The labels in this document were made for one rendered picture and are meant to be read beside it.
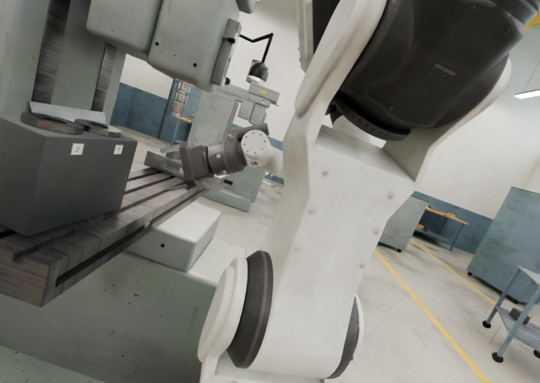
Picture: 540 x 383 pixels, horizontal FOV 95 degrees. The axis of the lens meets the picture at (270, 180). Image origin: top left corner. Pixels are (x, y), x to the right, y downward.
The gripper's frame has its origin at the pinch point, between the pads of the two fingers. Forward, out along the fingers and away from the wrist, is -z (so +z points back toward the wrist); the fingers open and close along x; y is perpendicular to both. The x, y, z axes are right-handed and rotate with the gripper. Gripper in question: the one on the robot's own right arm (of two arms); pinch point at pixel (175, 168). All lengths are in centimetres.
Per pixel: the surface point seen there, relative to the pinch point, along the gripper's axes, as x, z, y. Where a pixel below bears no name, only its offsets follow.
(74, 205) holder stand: -6.2, -14.3, 17.2
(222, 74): 31.3, 13.0, -18.3
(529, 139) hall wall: -7, 687, -713
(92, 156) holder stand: 2.9, -8.5, 17.0
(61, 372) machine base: -60, -64, -17
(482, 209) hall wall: -184, 548, -742
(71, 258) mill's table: -15.9, -10.4, 23.2
